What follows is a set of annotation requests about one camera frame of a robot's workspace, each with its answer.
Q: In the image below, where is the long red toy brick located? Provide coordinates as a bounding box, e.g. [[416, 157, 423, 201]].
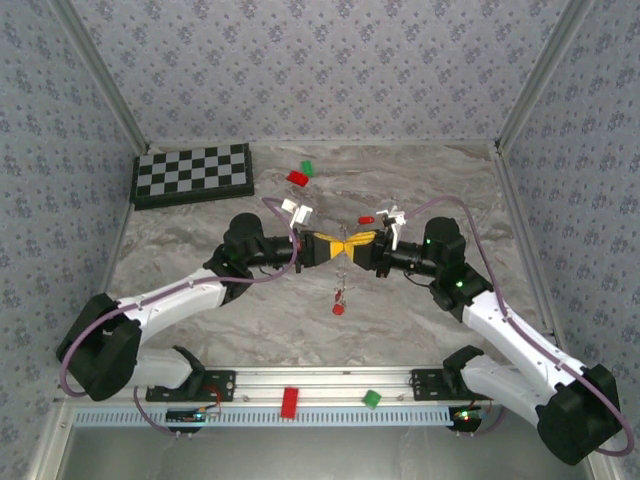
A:
[[279, 386, 300, 419]]

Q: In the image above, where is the black grey checkerboard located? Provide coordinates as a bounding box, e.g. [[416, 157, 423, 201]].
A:
[[128, 142, 255, 211]]

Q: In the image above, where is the aluminium side rail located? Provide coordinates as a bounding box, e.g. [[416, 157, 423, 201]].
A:
[[27, 147, 150, 480], [489, 142, 621, 480]]

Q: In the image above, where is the right aluminium frame post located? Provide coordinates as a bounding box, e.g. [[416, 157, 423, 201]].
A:
[[494, 0, 596, 151]]

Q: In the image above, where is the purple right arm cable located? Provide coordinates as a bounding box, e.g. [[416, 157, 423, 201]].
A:
[[403, 195, 635, 457]]

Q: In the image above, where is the light blue slotted cable duct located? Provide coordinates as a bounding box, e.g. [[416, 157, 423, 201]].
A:
[[74, 405, 459, 429]]

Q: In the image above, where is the left aluminium side rail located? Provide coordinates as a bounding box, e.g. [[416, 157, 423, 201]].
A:
[[27, 147, 150, 480]]

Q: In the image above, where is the aluminium frame post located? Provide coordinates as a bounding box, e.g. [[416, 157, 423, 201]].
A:
[[49, 0, 151, 154], [494, 0, 596, 151]]

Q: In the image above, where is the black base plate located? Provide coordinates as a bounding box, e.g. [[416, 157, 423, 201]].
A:
[[144, 369, 237, 403], [410, 368, 503, 401]]

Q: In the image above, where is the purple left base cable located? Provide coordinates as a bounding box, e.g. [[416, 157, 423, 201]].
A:
[[132, 392, 181, 439]]

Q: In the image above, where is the left circuit board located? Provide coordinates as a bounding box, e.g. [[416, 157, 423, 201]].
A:
[[164, 407, 209, 426]]

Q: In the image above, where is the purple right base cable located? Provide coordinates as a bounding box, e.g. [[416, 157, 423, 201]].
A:
[[469, 394, 510, 437]]

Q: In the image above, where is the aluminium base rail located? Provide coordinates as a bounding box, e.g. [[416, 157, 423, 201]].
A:
[[52, 366, 541, 409]]

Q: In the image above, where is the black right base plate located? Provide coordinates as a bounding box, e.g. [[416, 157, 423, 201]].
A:
[[410, 368, 503, 401]]

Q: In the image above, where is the circuit board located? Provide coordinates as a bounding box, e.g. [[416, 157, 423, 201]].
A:
[[164, 407, 209, 426], [449, 407, 486, 424]]

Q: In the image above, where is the grey metal panel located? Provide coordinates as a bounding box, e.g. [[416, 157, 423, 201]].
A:
[[64, 424, 596, 480]]

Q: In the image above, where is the right circuit board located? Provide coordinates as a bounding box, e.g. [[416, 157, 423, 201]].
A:
[[449, 407, 486, 424]]

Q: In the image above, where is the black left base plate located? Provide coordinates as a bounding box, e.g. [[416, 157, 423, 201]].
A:
[[144, 369, 237, 403]]

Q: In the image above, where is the left aluminium frame post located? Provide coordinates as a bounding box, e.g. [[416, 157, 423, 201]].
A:
[[49, 0, 151, 154]]

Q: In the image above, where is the right aluminium side rail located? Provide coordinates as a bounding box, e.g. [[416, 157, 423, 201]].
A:
[[489, 142, 621, 480]]

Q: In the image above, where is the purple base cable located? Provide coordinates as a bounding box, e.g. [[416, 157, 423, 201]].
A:
[[469, 394, 510, 437], [132, 392, 181, 439]]

